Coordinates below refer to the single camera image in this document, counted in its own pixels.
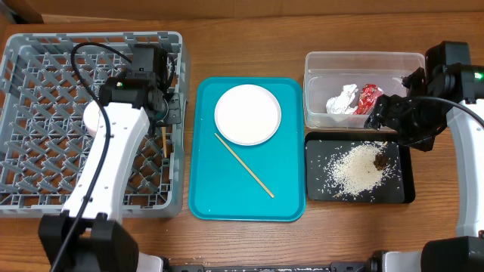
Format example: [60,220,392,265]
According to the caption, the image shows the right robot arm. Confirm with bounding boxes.
[365,41,483,272]

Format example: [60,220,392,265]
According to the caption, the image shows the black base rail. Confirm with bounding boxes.
[164,257,383,272]

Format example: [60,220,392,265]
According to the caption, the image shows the clear plastic bin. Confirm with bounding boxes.
[303,51,425,129]

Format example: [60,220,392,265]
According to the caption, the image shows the teal plastic tray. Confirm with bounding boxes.
[188,77,306,221]

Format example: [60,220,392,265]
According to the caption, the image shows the crumpled white tissue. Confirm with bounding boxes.
[326,84,358,115]

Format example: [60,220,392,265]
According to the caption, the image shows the wooden chopstick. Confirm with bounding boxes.
[161,126,168,159]
[214,132,275,199]

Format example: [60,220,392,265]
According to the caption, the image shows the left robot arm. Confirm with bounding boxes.
[38,44,183,271]

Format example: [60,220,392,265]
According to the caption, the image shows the grey plastic dish rack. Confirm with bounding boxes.
[1,31,190,218]

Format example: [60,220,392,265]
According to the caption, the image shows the red snack wrapper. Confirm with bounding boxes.
[353,84,383,115]

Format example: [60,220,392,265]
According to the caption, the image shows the black tray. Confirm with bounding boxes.
[305,131,415,204]

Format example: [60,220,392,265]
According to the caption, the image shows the rice and food scraps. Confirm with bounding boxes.
[312,141,402,200]

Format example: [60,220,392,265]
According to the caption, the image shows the large white plate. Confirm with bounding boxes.
[214,84,282,146]

